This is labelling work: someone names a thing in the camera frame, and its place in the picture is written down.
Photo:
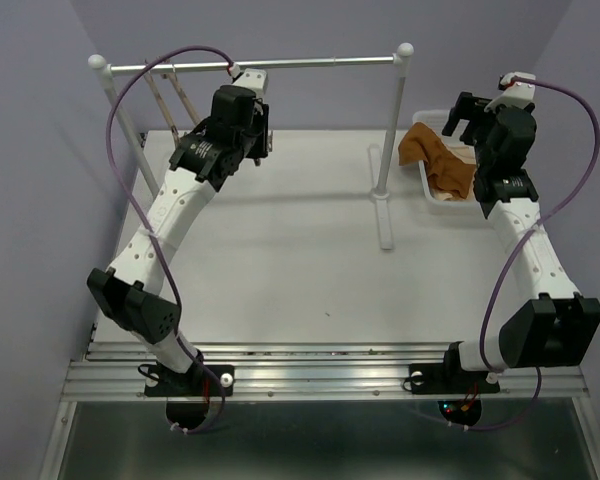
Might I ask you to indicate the beige cloth in basket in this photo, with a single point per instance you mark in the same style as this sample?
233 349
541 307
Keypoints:
467 156

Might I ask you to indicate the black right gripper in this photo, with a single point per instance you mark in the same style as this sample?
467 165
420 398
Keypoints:
470 109

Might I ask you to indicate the wooden clip hanger far left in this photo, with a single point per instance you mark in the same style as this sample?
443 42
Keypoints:
163 108

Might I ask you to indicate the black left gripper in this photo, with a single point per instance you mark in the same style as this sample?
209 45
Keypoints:
261 118

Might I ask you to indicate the white plastic basket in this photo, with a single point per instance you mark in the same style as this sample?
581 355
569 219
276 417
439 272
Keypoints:
436 119

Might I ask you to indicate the brown underwear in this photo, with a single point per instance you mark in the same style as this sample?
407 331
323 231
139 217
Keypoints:
443 170

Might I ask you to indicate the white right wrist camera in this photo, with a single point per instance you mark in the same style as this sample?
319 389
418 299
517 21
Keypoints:
517 90

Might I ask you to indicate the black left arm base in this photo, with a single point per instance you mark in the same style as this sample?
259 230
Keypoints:
195 400

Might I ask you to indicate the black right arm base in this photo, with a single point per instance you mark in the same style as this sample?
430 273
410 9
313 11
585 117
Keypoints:
461 389

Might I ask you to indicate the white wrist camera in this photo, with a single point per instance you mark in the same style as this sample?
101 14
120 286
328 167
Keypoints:
517 90
252 79

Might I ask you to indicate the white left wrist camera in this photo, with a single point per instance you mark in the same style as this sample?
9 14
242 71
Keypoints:
252 79

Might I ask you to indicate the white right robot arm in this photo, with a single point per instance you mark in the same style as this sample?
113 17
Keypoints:
556 324

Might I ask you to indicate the aluminium mounting rail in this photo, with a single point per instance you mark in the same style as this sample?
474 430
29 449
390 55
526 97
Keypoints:
263 371

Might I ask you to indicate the white clothes rack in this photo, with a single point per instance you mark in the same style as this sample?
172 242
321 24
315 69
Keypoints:
116 81

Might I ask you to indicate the wooden clip hanger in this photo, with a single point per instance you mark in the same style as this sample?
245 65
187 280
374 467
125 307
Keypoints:
183 97
163 108

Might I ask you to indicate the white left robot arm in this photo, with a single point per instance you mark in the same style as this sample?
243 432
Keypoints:
129 290

